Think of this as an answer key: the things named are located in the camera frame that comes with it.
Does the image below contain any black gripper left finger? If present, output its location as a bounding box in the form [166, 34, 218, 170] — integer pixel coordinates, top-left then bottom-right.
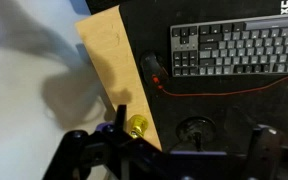
[114, 104, 128, 132]

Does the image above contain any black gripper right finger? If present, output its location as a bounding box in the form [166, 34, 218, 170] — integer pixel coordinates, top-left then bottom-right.
[224, 107, 262, 154]

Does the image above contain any yellow soda can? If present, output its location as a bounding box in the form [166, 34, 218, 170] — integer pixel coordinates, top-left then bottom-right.
[126, 114, 149, 139]

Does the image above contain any black gooseneck desk lamp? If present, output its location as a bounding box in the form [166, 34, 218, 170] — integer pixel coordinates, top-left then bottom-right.
[176, 116, 217, 151]

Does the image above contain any black computer mouse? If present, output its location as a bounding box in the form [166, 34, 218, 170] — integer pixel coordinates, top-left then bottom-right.
[139, 50, 169, 90]

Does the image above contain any grey mechanical keyboard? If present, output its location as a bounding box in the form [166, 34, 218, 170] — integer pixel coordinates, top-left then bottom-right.
[169, 12, 288, 78]

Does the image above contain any black desk mat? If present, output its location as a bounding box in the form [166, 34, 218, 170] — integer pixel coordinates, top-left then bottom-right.
[118, 0, 288, 153]

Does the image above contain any red mouse cable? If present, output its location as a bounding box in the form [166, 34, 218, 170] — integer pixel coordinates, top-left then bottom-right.
[157, 73, 288, 98]

